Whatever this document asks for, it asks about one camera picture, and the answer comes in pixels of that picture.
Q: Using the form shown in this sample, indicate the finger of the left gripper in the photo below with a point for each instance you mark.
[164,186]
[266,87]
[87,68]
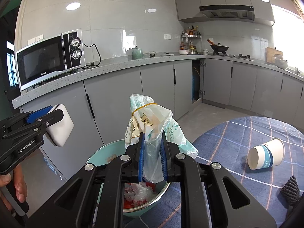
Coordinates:
[45,121]
[39,115]

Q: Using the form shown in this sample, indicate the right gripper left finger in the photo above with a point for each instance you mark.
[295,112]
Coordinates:
[94,196]

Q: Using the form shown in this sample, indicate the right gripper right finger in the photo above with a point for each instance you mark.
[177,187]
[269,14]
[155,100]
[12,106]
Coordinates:
[210,195]

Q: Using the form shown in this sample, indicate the white sponge black stripe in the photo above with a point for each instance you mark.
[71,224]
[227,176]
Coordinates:
[59,132]

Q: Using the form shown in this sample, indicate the clear bag red print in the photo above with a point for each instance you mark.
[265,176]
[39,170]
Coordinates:
[140,192]

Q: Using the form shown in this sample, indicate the white blue paper cup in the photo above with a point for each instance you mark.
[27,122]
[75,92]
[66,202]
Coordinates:
[266,155]

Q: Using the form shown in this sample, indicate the black foam net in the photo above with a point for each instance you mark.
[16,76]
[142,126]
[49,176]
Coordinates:
[291,192]

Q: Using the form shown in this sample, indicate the clear patterned plastic bag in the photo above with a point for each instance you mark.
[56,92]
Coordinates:
[152,120]

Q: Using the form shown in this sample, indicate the teal trash basin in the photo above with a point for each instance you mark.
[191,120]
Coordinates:
[138,198]

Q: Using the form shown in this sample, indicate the person's left hand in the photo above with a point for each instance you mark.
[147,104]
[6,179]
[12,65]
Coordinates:
[19,183]

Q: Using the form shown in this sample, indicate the grey lower cabinets counter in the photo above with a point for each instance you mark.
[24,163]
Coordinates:
[98,99]

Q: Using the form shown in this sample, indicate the blue plaid tablecloth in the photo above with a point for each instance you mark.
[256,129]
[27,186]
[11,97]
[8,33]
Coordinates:
[229,142]

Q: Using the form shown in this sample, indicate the silver black microwave oven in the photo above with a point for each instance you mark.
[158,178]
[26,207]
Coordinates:
[49,58]

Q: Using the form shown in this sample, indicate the gas stove burner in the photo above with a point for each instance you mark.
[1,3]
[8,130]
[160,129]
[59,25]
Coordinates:
[241,56]

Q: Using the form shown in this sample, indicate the white bowl on counter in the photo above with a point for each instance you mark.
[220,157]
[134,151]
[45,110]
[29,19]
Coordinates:
[183,51]

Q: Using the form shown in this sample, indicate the black wok on stove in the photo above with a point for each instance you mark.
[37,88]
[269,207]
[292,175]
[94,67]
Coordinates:
[217,48]

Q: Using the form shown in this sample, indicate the steel pot with lid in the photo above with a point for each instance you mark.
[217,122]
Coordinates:
[280,62]

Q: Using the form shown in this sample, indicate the wooden cutting board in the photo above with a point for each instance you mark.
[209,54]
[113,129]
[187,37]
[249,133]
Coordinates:
[271,53]

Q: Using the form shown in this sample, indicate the metal spice rack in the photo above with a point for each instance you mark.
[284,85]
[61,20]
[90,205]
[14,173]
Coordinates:
[190,38]

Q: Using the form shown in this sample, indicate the black range hood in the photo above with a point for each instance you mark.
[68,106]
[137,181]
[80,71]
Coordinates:
[228,12]

